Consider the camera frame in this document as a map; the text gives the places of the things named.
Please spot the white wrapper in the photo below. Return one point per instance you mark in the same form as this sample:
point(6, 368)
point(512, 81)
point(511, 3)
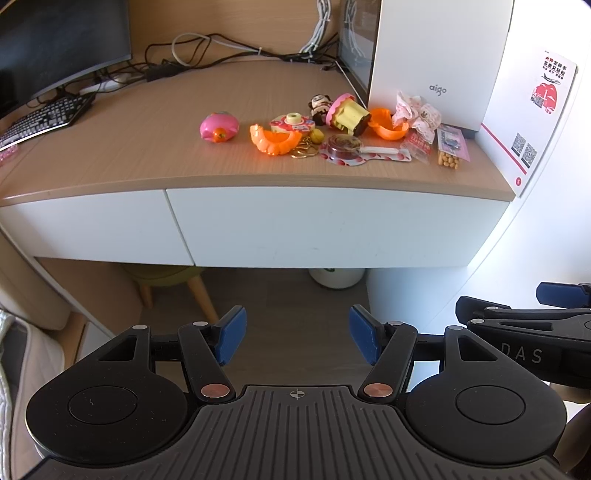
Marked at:
point(422, 115)

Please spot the black computer monitor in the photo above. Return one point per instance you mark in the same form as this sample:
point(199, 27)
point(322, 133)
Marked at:
point(55, 41)

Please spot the pink white tape dispenser toy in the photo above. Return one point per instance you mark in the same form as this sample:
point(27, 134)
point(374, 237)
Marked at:
point(295, 122)

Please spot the pink yellow cake toy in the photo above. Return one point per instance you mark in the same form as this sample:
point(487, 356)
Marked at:
point(348, 115)

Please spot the person's leg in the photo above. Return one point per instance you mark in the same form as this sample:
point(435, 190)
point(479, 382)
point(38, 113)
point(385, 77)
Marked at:
point(581, 443)

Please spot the ridged orange half shell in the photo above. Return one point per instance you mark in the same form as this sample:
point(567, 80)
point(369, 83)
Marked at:
point(272, 143)

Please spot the black keyboard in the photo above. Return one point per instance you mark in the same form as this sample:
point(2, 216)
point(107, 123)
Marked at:
point(41, 117)

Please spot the pink round toy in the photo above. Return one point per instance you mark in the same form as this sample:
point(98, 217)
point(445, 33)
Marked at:
point(219, 127)

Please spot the orange shell cup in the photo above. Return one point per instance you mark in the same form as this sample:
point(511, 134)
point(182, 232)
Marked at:
point(388, 127)

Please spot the pink beads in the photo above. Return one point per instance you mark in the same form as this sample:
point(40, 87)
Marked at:
point(9, 154)

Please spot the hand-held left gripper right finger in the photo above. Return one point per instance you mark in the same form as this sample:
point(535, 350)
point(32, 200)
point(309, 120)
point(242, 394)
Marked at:
point(364, 334)

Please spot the narrow white drawer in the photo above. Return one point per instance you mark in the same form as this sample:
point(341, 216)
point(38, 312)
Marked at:
point(92, 226)

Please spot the brown figure toy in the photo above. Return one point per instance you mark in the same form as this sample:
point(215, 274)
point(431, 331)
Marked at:
point(320, 108)

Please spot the green stool wooden legs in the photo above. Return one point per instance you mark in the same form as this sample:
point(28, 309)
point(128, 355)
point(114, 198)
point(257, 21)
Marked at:
point(161, 274)

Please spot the black power adapter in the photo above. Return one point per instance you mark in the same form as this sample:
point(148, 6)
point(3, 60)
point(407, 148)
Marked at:
point(164, 73)

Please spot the white panda trash bin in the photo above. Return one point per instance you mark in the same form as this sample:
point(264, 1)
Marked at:
point(337, 277)

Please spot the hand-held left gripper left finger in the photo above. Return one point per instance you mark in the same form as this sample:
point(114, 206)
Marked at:
point(231, 334)

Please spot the white red printed card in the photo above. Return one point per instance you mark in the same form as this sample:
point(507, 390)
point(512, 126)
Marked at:
point(531, 115)

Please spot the gold keyring yellow charm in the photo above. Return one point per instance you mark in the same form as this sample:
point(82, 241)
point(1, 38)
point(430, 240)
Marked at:
point(316, 136)

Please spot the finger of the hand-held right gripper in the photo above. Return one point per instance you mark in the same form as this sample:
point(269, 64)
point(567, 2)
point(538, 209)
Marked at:
point(563, 295)
point(517, 314)

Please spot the white computer case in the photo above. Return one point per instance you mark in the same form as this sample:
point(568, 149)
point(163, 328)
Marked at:
point(438, 55)

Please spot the yellow snack packet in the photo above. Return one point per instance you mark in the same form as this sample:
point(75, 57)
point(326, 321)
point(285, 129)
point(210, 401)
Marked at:
point(450, 147)

